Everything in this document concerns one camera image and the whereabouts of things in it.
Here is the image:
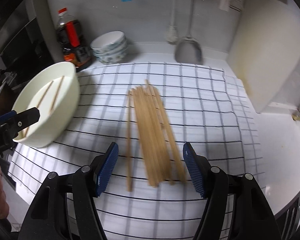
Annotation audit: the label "metal spatula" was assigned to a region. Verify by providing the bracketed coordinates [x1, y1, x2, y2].
[174, 0, 203, 64]

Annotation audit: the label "large white bowl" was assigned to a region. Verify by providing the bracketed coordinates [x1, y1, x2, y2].
[12, 61, 80, 148]

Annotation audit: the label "white checkered cloth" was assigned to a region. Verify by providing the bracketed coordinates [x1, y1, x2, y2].
[8, 63, 265, 239]

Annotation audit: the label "white dish brush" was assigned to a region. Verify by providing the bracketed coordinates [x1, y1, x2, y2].
[165, 0, 178, 44]

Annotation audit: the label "black range hood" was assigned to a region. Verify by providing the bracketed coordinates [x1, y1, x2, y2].
[0, 0, 54, 83]

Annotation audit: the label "stacked patterned ceramic bowls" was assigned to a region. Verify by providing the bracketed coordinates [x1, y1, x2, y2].
[90, 30, 128, 64]

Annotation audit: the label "soy sauce bottle red cap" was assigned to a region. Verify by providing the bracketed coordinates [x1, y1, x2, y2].
[56, 8, 91, 72]

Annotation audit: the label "white cutting board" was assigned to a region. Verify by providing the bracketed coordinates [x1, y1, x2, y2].
[227, 0, 300, 113]

